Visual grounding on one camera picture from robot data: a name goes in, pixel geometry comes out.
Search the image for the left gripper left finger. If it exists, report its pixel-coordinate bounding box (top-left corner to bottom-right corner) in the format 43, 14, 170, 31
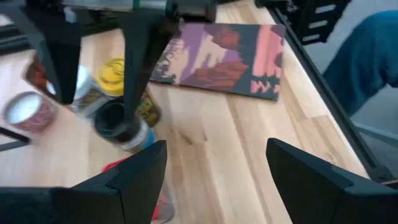
62, 139, 169, 224

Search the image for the wooden shelf riser black frame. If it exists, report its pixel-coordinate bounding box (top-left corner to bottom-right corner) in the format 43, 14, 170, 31
0, 126, 31, 152

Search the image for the chili onion jar yellow lid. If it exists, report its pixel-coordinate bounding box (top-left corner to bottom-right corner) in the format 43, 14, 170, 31
96, 57, 162, 128

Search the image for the book with colourful landscape cover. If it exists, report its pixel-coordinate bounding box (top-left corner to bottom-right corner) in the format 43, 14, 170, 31
149, 23, 287, 101

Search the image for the black side cart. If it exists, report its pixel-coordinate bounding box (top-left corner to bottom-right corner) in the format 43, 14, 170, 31
289, 0, 352, 44

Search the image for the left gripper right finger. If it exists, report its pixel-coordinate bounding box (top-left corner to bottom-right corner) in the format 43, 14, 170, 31
266, 138, 398, 224

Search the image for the bagel seasoning jar white lid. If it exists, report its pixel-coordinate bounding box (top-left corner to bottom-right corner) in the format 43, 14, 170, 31
45, 64, 109, 119

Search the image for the thyme leaves jar black lid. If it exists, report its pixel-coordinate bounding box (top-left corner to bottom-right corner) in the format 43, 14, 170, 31
94, 98, 156, 152

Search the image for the person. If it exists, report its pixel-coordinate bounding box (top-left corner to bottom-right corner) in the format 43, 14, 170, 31
322, 11, 398, 116

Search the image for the smoked paprika tin red lid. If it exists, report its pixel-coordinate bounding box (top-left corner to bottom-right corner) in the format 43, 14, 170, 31
101, 157, 175, 224

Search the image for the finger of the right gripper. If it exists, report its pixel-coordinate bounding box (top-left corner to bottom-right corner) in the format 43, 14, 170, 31
0, 4, 81, 105
119, 18, 180, 121

